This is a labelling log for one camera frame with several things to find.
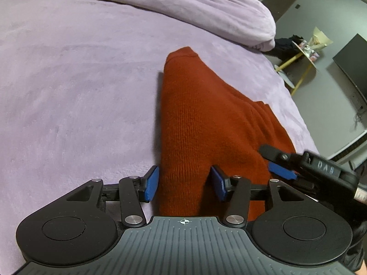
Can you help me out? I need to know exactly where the black television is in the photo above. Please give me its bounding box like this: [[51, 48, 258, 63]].
[[333, 33, 367, 107]]

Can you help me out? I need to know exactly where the round yellow-legged side table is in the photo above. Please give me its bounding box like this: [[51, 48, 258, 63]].
[[275, 41, 317, 97]]

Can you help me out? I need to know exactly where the dark cloth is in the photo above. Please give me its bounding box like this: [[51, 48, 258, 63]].
[[271, 34, 304, 61]]

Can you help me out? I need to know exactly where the purple duvet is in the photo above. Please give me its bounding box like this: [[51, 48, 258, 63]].
[[0, 0, 276, 53]]

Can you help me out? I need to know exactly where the purple fleece bed blanket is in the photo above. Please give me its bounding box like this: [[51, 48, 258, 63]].
[[0, 0, 320, 235]]

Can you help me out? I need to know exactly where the pink packet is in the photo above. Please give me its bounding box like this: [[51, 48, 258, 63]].
[[298, 41, 320, 62]]

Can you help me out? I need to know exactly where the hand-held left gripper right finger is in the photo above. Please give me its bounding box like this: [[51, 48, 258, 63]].
[[210, 165, 314, 228]]

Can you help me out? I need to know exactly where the cream wrapped flower bouquet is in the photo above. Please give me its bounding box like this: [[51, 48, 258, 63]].
[[303, 26, 335, 55]]

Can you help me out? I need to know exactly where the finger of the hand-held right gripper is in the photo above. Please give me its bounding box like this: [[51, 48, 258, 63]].
[[259, 144, 300, 165], [268, 162, 302, 182]]

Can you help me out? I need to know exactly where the red knitted cardigan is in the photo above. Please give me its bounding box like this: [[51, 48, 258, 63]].
[[156, 46, 297, 224]]

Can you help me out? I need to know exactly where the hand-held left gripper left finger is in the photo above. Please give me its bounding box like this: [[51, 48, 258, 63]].
[[64, 165, 160, 228]]

